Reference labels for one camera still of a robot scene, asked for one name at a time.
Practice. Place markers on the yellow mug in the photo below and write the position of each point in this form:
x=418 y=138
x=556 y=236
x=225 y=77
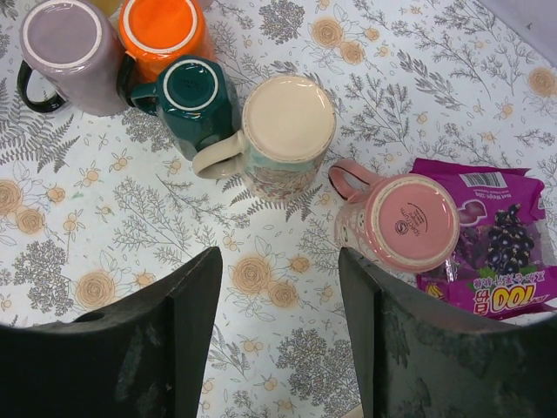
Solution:
x=108 y=7

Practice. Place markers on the pink floral mug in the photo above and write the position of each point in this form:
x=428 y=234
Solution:
x=407 y=223

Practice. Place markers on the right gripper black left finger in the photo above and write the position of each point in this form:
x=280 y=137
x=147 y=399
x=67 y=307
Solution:
x=142 y=356

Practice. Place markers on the purple candy bag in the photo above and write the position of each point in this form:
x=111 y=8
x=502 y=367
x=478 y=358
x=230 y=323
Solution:
x=503 y=265

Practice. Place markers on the dark teal mug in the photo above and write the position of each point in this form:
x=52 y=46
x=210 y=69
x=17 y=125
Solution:
x=195 y=100

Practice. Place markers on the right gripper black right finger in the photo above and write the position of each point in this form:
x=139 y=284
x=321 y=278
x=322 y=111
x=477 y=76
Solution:
x=416 y=356

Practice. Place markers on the cream floral mug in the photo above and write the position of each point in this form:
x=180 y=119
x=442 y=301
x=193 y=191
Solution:
x=287 y=125

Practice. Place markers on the lilac mug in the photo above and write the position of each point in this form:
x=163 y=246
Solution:
x=73 y=45

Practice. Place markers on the orange mug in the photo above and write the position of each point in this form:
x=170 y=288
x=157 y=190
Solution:
x=154 y=33

